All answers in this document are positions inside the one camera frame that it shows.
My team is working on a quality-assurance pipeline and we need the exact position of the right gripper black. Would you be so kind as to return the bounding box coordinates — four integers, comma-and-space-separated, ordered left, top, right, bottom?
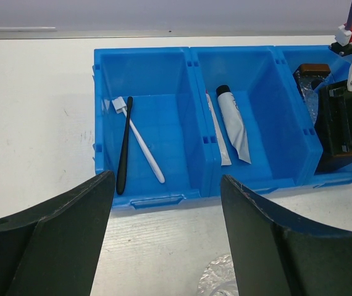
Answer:
314, 80, 352, 173

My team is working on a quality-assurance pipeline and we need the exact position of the blue three-compartment bin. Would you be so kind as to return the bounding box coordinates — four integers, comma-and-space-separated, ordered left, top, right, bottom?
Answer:
93, 45, 352, 208

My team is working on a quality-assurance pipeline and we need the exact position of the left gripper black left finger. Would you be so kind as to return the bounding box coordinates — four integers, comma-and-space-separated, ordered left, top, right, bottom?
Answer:
0, 171, 115, 295

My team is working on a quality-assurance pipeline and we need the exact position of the white toothbrush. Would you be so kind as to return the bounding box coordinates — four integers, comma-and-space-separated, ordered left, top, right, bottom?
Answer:
112, 96, 165, 183

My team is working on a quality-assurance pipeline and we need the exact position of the red-capped toothpaste tube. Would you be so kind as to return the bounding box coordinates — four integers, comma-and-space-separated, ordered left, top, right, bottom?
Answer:
206, 91, 232, 166

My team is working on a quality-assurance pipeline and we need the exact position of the clear holder with brown ends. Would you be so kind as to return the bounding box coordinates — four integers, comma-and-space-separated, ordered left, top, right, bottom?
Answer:
293, 64, 332, 124

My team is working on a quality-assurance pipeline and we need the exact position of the clear plastic cup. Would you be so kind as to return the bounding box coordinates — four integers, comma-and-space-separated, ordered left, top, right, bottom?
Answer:
209, 280, 239, 296

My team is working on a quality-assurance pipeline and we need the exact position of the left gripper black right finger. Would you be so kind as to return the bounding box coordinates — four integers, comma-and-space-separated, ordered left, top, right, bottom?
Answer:
220, 175, 352, 295

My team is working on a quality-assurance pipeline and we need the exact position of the black toothbrush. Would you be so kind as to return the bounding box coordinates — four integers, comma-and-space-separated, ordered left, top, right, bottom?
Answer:
116, 96, 133, 195

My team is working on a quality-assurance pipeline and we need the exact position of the clear textured oval tray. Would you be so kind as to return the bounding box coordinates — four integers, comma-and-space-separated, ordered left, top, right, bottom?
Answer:
196, 253, 237, 295

